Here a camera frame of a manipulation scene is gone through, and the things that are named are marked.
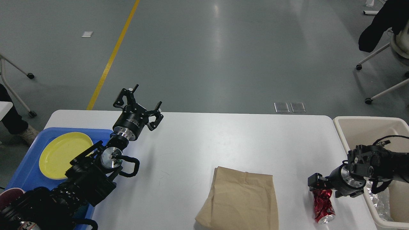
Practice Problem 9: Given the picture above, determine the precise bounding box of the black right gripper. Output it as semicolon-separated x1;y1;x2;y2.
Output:
308;165;366;198

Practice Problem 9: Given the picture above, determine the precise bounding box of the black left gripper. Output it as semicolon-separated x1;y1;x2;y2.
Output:
113;84;164;141

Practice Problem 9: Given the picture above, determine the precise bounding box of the red snack wrapper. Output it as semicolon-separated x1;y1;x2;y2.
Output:
312;189;336;224

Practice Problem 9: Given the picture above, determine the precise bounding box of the silver foil bag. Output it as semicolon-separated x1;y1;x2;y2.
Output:
365;181;394;222

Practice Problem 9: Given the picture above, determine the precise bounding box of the yellow plate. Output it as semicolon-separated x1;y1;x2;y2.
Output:
39;132;93;180

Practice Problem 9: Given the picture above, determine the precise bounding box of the dark teal mug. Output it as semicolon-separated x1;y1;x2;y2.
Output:
73;204;89;219

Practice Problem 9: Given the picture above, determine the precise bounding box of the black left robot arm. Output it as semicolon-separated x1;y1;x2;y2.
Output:
1;84;164;230

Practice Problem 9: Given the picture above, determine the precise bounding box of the white plastic bin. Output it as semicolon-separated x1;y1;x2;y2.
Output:
333;116;409;230

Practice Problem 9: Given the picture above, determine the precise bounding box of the right floor outlet cover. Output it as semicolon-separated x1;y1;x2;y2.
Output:
290;102;306;113

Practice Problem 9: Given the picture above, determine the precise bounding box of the floor outlet cover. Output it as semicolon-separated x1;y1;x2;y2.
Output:
274;103;290;113
290;102;306;113

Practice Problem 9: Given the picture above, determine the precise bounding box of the brown paper bag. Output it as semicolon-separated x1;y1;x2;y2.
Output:
195;166;279;230

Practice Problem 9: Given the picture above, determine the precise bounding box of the left floor outlet cover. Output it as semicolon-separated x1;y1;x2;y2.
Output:
274;103;290;113

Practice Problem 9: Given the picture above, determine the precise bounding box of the white rolling rack leg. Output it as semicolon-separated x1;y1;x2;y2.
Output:
0;54;37;118

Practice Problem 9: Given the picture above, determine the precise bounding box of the person's foot in shoe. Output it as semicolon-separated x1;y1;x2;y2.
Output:
0;84;39;146

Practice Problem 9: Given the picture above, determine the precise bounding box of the blue plastic tray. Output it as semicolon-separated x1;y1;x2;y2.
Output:
1;127;116;230

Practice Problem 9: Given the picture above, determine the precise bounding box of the white office chair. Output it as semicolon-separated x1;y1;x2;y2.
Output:
355;22;409;104

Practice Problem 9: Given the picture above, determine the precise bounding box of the pink mug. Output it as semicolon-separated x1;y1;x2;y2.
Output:
0;188;25;211

